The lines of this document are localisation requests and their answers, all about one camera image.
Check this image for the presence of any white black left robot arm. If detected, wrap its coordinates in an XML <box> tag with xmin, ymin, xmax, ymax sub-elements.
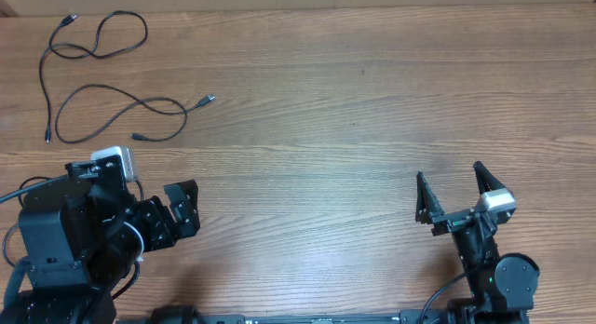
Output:
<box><xmin>1</xmin><ymin>179</ymin><xmax>200</xmax><ymax>323</ymax></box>

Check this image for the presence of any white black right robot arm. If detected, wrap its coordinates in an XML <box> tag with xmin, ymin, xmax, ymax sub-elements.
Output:
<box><xmin>413</xmin><ymin>161</ymin><xmax>540</xmax><ymax>323</ymax></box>

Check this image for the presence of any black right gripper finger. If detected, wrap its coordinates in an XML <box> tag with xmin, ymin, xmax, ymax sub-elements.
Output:
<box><xmin>473</xmin><ymin>161</ymin><xmax>506</xmax><ymax>195</ymax></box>
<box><xmin>415</xmin><ymin>171</ymin><xmax>444</xmax><ymax>224</ymax></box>

